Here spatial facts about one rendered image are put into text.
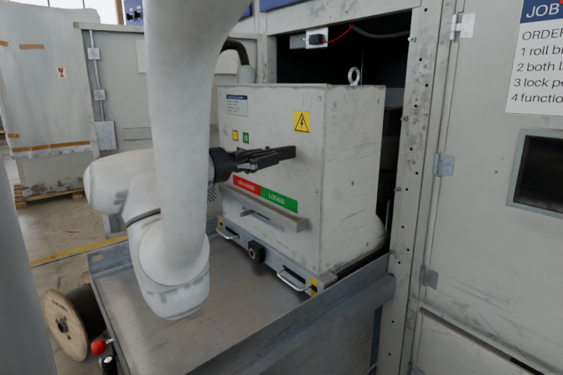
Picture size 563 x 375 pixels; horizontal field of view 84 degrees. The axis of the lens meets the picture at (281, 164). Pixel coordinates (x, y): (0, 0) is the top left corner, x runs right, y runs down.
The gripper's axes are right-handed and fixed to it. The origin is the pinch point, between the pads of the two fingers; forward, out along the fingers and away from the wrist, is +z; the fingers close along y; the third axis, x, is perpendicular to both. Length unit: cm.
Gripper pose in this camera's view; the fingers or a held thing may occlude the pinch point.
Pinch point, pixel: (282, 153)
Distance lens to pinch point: 76.2
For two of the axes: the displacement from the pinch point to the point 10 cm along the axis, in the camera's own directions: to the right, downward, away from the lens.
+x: 0.0, -9.7, -2.5
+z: 7.7, -1.6, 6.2
